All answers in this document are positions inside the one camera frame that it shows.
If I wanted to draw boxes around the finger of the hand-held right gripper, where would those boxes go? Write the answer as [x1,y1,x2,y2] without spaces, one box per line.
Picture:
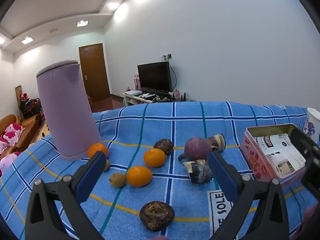
[289,128,320,163]

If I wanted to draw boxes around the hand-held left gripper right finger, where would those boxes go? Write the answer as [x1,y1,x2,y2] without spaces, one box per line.
[207,151,290,240]

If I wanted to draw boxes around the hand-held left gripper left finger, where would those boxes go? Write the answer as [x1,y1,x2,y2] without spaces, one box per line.
[24,151,108,240]

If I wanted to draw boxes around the orange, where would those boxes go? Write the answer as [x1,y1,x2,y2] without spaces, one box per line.
[143,148,166,168]
[87,142,109,159]
[126,166,153,187]

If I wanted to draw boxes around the pink tin box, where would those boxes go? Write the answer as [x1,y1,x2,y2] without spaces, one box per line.
[240,123,309,187]

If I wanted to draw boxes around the round purple root vegetable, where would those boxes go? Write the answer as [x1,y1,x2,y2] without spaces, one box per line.
[178,137,213,161]

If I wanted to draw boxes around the dark purple passion fruit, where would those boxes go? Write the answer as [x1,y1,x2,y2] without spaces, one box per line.
[153,138,174,156]

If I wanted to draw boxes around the whole dark brown taro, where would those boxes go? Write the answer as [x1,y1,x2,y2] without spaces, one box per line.
[139,201,175,231]

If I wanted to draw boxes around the white cup with purple flowers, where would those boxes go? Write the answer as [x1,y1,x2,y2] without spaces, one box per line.
[304,107,320,143]

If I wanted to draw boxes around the printed paper lining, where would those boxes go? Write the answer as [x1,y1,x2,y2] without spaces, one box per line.
[252,133,307,178]

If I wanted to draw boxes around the lilac plastic kettle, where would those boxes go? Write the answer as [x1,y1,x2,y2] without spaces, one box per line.
[36,60,101,161]

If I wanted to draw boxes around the blue plaid blanket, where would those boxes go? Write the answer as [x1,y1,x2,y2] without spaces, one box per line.
[0,101,320,240]

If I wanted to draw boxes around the brown leather sofa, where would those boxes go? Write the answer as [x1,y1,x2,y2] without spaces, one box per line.
[0,114,43,153]

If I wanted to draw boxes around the white television stand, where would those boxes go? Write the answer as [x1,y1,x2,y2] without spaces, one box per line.
[122,90,175,107]

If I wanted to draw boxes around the pale pink cushion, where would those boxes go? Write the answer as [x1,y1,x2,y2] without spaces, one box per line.
[0,152,22,176]

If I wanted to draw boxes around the pink heart print cushion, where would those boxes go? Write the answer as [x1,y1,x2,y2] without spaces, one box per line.
[2,123,26,143]

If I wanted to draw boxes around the dark pile of belongings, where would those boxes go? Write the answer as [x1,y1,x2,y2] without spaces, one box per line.
[19,97,43,120]

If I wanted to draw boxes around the brown wooden door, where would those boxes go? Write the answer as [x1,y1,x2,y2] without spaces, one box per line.
[79,43,111,103]

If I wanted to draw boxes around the black television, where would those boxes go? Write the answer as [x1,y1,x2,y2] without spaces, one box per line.
[137,62,173,92]

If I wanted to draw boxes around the black power cable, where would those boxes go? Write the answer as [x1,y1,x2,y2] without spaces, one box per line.
[169,60,177,92]

